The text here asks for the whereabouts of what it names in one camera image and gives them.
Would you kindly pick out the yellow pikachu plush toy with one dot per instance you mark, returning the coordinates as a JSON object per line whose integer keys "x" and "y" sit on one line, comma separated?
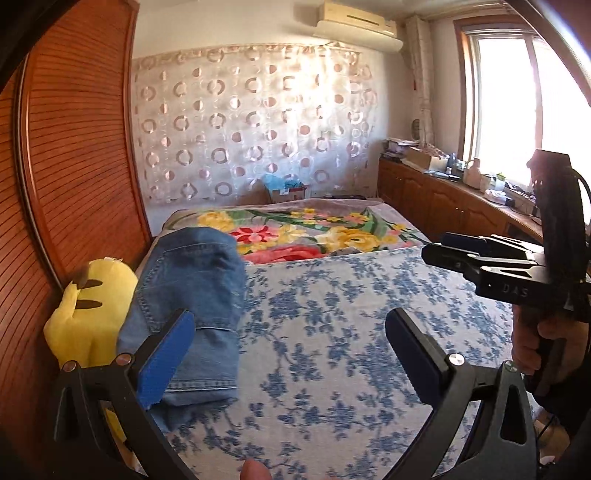
{"x": 84, "y": 327}

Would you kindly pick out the right hand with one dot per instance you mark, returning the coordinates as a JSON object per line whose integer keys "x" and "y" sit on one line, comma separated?
{"x": 531, "y": 327}

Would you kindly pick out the cardboard box on sideboard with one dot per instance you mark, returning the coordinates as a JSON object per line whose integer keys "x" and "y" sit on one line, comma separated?
{"x": 426, "y": 161}

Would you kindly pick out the box with blue items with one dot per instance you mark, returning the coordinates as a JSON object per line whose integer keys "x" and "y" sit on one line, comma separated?
{"x": 280, "y": 190}

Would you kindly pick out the wooden sideboard cabinet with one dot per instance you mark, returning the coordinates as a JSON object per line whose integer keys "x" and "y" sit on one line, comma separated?
{"x": 437, "y": 206}

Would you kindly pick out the wooden louvred wardrobe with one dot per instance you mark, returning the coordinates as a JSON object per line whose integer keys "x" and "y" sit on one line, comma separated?
{"x": 69, "y": 190}

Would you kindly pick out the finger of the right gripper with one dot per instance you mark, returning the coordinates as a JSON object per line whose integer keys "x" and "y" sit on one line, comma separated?
{"x": 475, "y": 242}
{"x": 461, "y": 263}

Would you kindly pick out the blue floral white bedspread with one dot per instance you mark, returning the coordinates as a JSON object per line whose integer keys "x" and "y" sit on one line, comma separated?
{"x": 290, "y": 364}

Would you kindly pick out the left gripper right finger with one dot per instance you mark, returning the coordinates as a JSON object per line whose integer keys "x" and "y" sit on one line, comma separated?
{"x": 448, "y": 383}

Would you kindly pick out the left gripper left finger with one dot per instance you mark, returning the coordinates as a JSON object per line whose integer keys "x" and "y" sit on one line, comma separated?
{"x": 130, "y": 384}

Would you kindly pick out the circle patterned sheer curtain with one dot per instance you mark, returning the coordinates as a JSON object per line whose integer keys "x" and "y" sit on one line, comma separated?
{"x": 208, "y": 124}

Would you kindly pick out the white bottle on sideboard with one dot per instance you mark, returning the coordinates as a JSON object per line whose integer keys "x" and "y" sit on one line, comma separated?
{"x": 472, "y": 174}

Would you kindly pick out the blue denim jeans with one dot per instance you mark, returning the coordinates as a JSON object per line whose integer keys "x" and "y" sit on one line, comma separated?
{"x": 196, "y": 276}

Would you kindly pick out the window with wooden frame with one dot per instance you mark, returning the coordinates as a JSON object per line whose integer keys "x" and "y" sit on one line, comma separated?
{"x": 518, "y": 97}

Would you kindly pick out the colourful floral pink blanket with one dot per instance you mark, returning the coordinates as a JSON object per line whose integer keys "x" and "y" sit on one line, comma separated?
{"x": 306, "y": 229}

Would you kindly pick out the white wall air conditioner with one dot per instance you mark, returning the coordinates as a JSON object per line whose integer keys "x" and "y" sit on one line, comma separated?
{"x": 354, "y": 26}

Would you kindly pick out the left hand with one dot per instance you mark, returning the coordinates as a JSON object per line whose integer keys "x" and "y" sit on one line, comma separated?
{"x": 254, "y": 470}

